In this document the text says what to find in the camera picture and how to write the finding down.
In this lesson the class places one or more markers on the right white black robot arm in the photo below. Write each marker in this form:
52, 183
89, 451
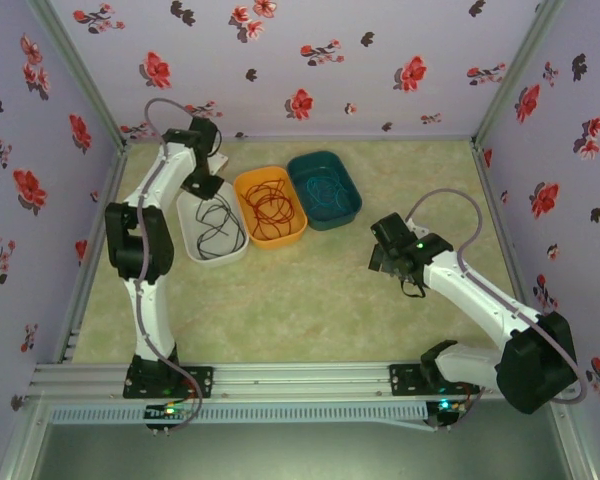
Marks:
480, 300

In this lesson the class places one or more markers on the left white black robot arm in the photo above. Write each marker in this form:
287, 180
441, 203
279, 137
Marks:
140, 240

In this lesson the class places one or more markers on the teal plastic bin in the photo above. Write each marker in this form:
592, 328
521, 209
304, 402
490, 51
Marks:
330, 222

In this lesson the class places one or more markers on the orange plastic bin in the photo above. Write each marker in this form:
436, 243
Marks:
280, 242

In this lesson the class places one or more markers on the white plastic bin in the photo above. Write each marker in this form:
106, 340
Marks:
215, 260

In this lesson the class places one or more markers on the right controller board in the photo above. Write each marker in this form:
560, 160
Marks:
445, 412

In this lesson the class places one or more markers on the controller board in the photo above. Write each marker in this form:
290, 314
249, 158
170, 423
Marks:
167, 412
445, 412

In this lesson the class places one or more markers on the left controller board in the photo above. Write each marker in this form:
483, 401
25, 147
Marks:
167, 412

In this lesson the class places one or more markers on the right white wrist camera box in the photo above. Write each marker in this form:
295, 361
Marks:
419, 229

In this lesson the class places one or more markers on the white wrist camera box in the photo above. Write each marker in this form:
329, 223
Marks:
219, 162
419, 229

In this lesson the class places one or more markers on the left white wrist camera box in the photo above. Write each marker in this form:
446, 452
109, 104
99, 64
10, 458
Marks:
219, 162

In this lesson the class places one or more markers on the aluminium table side rail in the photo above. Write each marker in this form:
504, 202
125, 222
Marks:
495, 200
87, 270

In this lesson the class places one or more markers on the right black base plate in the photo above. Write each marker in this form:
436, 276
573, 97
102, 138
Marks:
402, 380

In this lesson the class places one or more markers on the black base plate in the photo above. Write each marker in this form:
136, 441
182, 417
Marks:
402, 380
202, 382

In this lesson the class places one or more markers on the aluminium corner post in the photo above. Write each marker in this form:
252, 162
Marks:
81, 75
516, 75

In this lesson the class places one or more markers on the aluminium mounting rail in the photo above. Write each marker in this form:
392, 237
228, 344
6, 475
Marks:
300, 380

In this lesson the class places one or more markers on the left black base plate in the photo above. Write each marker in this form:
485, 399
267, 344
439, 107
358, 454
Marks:
202, 382

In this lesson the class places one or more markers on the aluminium frame beam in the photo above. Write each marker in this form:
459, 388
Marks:
577, 460
20, 450

